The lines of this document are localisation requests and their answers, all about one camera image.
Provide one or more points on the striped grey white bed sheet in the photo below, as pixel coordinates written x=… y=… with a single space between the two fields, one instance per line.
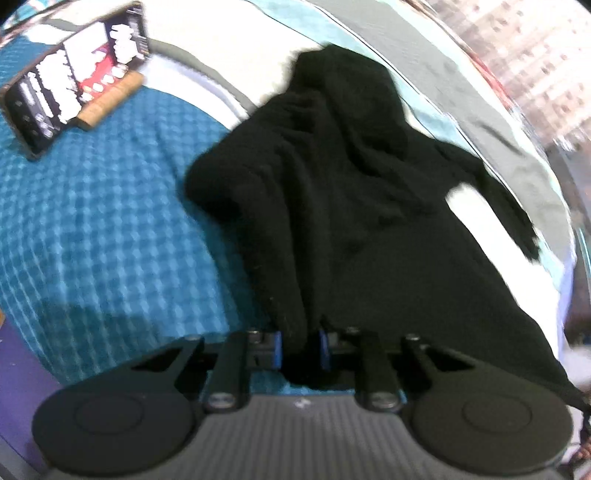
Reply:
x=461 y=92

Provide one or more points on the patterned pink curtain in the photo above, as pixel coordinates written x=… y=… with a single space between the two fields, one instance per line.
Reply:
x=531 y=55

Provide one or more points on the blue checked blanket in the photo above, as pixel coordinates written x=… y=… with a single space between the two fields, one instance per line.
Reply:
x=115 y=207

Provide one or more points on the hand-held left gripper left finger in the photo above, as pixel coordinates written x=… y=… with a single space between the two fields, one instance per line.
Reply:
x=276 y=351

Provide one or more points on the wooden block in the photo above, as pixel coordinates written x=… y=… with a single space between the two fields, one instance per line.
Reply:
x=115 y=99

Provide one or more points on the black printed box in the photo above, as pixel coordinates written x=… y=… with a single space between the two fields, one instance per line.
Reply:
x=46 y=101

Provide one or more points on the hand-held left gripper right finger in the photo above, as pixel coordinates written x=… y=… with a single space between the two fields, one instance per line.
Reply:
x=324 y=351

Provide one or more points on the black pants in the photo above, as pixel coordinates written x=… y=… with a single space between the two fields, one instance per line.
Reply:
x=346 y=207

